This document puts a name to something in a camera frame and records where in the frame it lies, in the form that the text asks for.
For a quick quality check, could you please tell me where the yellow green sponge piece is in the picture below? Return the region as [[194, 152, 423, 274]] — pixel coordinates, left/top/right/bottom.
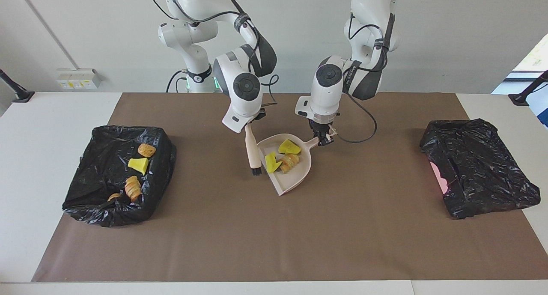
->
[[278, 139, 301, 155], [265, 152, 283, 174], [128, 158, 149, 176]]

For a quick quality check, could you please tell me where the beige hand brush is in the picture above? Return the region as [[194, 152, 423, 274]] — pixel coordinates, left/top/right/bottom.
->
[[244, 122, 263, 176]]

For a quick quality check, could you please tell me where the sliced bread piece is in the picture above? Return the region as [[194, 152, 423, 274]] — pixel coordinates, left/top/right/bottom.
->
[[279, 154, 300, 174], [125, 176, 142, 202]]

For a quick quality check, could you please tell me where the pale pink plastic dustpan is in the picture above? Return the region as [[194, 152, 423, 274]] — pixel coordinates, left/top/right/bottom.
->
[[257, 134, 332, 196]]

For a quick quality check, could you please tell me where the pink bin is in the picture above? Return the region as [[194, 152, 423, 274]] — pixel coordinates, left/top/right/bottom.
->
[[430, 161, 448, 195]]

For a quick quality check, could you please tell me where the crumpled black trash bag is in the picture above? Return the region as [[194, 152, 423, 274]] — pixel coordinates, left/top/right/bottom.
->
[[420, 118, 541, 220]]

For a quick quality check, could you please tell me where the open black trash bag bin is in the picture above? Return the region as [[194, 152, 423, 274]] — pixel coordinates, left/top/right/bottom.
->
[[62, 125, 177, 228]]

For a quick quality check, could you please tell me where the brown paper table mat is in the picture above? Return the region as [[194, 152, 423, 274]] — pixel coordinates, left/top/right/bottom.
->
[[31, 92, 548, 283]]

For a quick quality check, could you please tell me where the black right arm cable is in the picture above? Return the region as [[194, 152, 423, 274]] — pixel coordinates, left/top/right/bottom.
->
[[146, 0, 280, 106]]

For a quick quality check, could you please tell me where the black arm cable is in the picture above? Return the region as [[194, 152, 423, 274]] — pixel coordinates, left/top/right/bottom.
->
[[338, 12, 388, 143], [146, 0, 280, 106]]

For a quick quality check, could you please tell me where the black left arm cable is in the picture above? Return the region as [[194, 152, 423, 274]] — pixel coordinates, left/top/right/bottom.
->
[[338, 12, 388, 143]]

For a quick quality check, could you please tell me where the black base power cable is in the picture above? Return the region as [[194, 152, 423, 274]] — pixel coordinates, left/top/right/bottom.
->
[[166, 69, 189, 93]]

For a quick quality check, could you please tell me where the white wall socket box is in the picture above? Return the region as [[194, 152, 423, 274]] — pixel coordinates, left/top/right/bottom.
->
[[56, 68, 102, 90]]

